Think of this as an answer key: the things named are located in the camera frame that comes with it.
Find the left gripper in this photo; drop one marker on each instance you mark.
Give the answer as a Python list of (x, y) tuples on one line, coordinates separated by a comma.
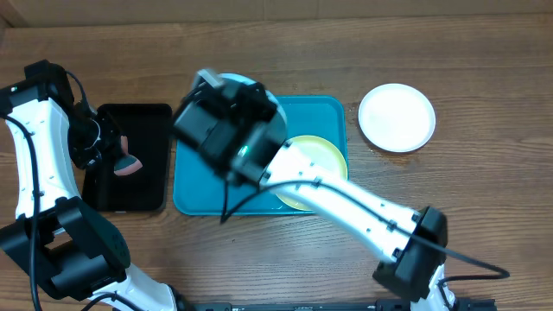
[(88, 158)]

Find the black and red sponge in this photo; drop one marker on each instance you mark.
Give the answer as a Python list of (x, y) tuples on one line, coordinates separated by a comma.
[(126, 164)]

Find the light blue plate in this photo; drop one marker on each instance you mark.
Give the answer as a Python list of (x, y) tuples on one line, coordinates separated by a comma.
[(248, 81)]

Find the yellow-green plate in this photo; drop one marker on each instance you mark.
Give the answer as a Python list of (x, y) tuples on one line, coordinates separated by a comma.
[(323, 154)]

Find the pink plate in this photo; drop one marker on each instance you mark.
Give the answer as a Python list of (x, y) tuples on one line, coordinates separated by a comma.
[(396, 118)]

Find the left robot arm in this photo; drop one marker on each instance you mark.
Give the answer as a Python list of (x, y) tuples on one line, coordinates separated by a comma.
[(66, 247)]

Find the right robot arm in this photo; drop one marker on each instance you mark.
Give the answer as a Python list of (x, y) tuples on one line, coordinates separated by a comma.
[(233, 148)]

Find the black plastic tray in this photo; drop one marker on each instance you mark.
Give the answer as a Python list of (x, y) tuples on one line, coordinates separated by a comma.
[(147, 128)]

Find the teal plastic tray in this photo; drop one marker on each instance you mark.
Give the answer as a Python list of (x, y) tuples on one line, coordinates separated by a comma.
[(311, 116)]

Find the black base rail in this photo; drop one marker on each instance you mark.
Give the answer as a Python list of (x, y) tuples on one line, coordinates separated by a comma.
[(465, 304)]

